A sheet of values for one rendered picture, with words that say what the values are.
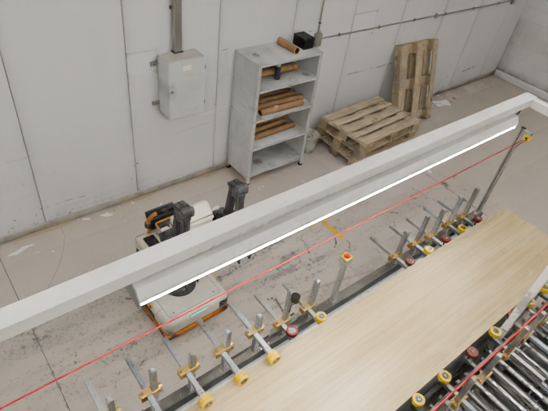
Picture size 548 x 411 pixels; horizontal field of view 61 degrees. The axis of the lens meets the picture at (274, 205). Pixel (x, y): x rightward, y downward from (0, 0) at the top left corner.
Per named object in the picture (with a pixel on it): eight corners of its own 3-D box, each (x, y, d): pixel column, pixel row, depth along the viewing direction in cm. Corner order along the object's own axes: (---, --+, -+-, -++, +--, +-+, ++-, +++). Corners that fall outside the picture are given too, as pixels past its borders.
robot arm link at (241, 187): (238, 173, 322) (226, 178, 316) (249, 186, 316) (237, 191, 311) (228, 214, 354) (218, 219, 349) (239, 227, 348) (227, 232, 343)
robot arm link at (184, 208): (184, 194, 299) (170, 199, 293) (195, 209, 293) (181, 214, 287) (178, 236, 331) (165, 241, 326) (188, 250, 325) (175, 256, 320)
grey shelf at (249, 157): (226, 166, 599) (234, 49, 498) (280, 148, 647) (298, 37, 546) (246, 185, 575) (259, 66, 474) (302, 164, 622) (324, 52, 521)
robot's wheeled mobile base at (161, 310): (130, 291, 432) (128, 274, 416) (190, 263, 466) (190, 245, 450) (167, 344, 396) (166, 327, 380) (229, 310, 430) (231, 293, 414)
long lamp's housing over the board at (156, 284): (122, 285, 159) (121, 270, 154) (497, 119, 286) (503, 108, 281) (139, 310, 153) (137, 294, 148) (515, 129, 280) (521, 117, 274)
